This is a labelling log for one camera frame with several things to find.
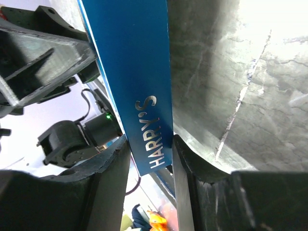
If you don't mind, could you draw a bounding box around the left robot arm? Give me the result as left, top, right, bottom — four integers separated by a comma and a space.
0, 6, 122, 168

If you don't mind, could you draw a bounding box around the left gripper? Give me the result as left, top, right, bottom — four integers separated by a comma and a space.
0, 6, 100, 116

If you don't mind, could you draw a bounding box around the blue Harry's razor box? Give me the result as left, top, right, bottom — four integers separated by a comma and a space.
77, 0, 179, 200

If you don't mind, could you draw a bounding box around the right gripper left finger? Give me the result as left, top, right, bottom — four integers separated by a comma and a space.
0, 136, 130, 231

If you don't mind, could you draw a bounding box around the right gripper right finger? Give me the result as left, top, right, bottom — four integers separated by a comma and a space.
172, 135, 308, 231

